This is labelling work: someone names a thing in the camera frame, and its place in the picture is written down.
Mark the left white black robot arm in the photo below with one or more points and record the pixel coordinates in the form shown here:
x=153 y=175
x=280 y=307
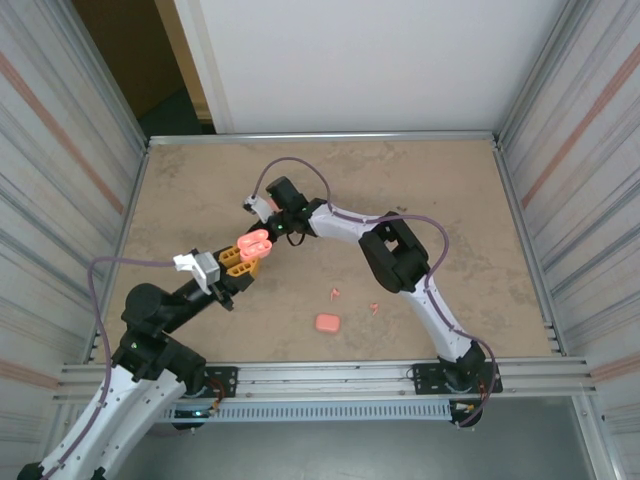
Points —
x=140 y=410

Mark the aluminium table edge rail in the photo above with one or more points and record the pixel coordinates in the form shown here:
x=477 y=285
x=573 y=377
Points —
x=126 y=225
x=320 y=136
x=524 y=225

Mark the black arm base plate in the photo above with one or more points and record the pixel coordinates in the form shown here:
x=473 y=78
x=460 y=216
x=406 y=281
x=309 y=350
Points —
x=425 y=380
x=225 y=375

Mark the translucent corrugated side panel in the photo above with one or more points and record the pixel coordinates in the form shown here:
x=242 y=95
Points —
x=590 y=175
x=45 y=175

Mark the brown wooden door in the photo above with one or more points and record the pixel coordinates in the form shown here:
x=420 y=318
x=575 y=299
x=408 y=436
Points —
x=130 y=50

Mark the black base electronics module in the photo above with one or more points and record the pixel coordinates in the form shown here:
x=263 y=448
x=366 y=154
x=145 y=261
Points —
x=187 y=414
x=457 y=407

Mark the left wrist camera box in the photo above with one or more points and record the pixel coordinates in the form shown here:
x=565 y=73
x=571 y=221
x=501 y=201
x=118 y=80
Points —
x=207 y=267

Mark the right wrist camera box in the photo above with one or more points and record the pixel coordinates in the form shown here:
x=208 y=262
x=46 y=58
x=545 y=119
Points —
x=256 y=206

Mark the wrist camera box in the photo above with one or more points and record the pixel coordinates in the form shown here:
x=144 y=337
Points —
x=207 y=267
x=256 y=206

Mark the aluminium frame post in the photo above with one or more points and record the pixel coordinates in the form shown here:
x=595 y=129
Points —
x=111 y=85
x=538 y=75

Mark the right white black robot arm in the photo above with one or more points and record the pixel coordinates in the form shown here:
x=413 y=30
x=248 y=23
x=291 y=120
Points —
x=440 y=320

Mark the aluminium linear track rail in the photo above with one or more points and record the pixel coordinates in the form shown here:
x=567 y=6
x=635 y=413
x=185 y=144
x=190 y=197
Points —
x=325 y=375

